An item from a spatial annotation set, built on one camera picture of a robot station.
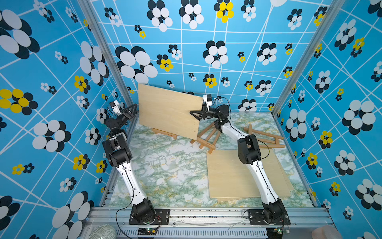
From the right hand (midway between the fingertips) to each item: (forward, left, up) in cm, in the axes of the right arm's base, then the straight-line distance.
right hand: (193, 107), depth 89 cm
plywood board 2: (-34, -21, -26) cm, 48 cm away
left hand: (+5, +36, -3) cm, 37 cm away
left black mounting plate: (-54, +15, -26) cm, 61 cm away
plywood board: (+2, +16, -7) cm, 17 cm away
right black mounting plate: (-53, -32, -26) cm, 67 cm away
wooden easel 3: (-9, -56, -24) cm, 61 cm away
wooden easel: (-5, +20, -20) cm, 29 cm away
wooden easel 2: (-11, -7, -22) cm, 25 cm away
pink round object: (-58, -62, -25) cm, 89 cm away
